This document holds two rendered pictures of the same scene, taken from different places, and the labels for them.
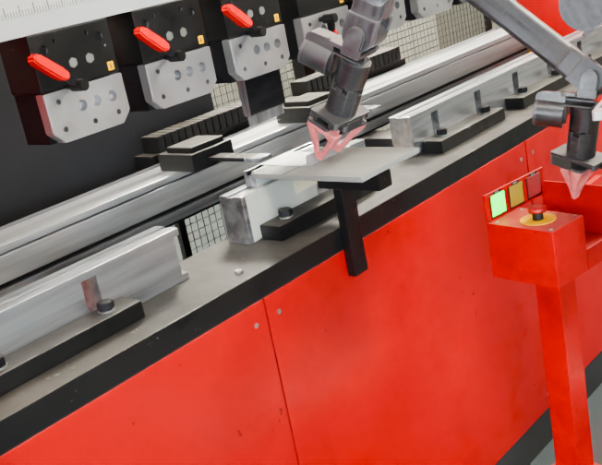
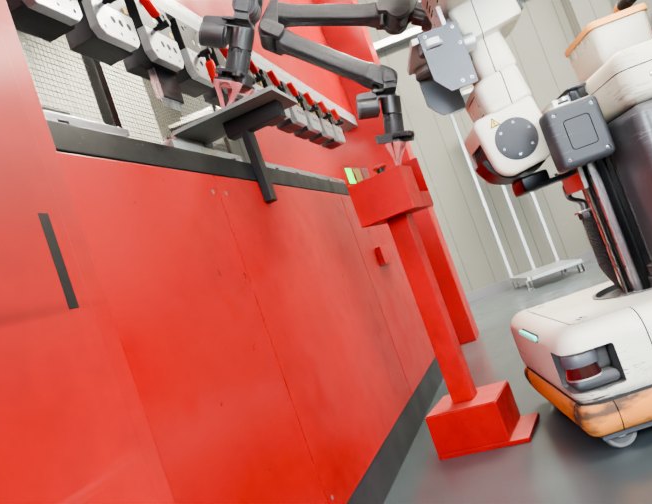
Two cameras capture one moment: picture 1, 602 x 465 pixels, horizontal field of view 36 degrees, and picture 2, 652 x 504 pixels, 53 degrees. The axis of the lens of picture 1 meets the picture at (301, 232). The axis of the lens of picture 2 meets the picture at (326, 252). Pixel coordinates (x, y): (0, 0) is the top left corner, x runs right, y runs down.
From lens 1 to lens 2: 1.06 m
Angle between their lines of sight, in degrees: 34
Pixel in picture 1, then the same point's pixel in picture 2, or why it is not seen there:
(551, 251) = (401, 180)
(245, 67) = (157, 50)
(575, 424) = (451, 336)
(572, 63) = (374, 70)
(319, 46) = (214, 24)
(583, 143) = (396, 119)
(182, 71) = (116, 19)
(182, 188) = not seen: hidden behind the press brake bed
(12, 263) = not seen: outside the picture
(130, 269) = not seen: hidden behind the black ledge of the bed
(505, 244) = (365, 195)
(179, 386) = (166, 197)
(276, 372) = (234, 240)
